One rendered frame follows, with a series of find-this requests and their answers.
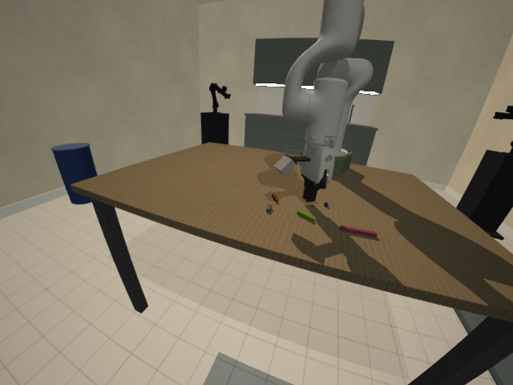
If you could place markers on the pink rod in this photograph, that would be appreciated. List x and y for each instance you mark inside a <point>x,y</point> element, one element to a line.
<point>358,231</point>

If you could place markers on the lime green rod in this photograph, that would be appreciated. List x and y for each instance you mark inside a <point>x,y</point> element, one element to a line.
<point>305,215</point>

